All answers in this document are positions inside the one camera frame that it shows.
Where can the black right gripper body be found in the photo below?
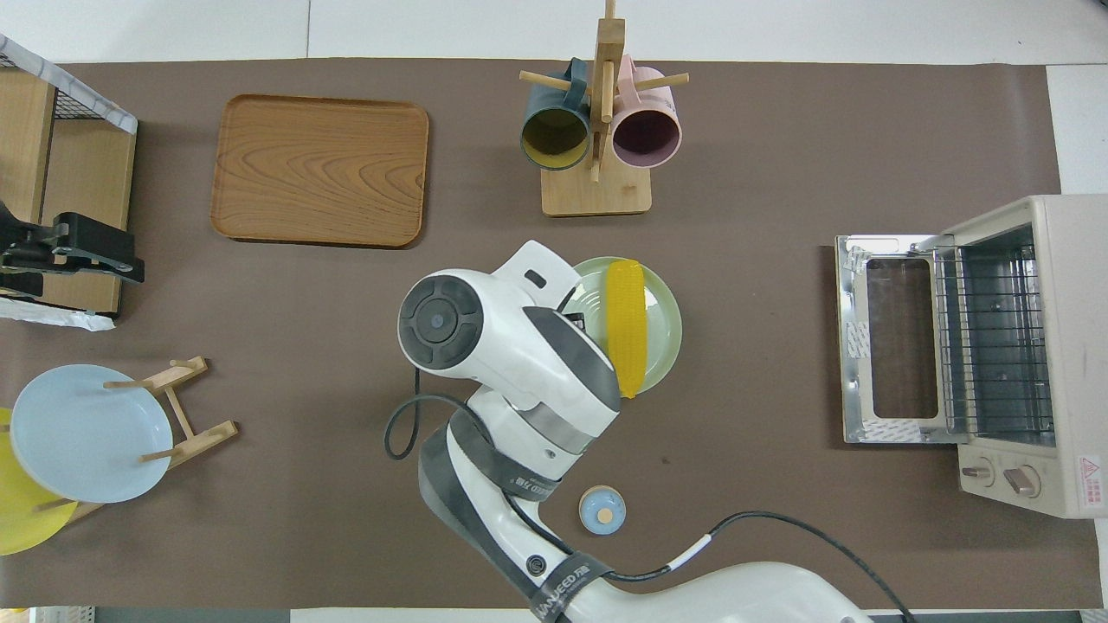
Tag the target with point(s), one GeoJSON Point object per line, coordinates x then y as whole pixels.
{"type": "Point", "coordinates": [576, 324]}

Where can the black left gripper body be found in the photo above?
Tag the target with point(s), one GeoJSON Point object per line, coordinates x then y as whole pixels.
{"type": "Point", "coordinates": [19, 255]}

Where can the yellow corn cob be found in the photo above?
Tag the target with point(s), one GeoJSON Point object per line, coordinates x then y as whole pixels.
{"type": "Point", "coordinates": [625, 329]}

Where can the pale green plate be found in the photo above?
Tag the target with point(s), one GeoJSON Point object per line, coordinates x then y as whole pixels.
{"type": "Point", "coordinates": [662, 320]}

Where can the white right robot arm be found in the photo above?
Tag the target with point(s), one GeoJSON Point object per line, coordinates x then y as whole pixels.
{"type": "Point", "coordinates": [485, 329]}

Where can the silver oven knob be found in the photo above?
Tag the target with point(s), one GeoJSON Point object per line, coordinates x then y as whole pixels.
{"type": "Point", "coordinates": [1023, 481]}
{"type": "Point", "coordinates": [978, 473]}

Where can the white toaster oven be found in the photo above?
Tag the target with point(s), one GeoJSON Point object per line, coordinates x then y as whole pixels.
{"type": "Point", "coordinates": [1078, 346]}

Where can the wooden mug tree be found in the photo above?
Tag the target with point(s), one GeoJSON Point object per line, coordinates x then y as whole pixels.
{"type": "Point", "coordinates": [597, 195]}

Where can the light blue plate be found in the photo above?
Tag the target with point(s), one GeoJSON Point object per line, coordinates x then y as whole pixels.
{"type": "Point", "coordinates": [86, 433]}

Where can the dark blue mug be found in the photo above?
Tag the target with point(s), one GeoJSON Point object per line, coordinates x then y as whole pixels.
{"type": "Point", "coordinates": [554, 138]}

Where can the small blue lid wooden knob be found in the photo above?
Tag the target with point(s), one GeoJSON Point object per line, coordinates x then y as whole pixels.
{"type": "Point", "coordinates": [602, 510]}

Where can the wooden plate rack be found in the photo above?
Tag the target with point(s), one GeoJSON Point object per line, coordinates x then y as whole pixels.
{"type": "Point", "coordinates": [203, 439]}

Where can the pink mug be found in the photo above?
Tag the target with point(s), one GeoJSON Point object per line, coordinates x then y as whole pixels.
{"type": "Point", "coordinates": [645, 134]}

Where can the brown table mat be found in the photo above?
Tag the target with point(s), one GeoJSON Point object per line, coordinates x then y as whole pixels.
{"type": "Point", "coordinates": [303, 346]}

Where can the wooden serving tray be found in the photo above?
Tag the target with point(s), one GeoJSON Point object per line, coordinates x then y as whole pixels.
{"type": "Point", "coordinates": [320, 173]}

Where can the yellow plate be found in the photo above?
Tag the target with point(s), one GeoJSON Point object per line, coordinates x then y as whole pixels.
{"type": "Point", "coordinates": [22, 528]}

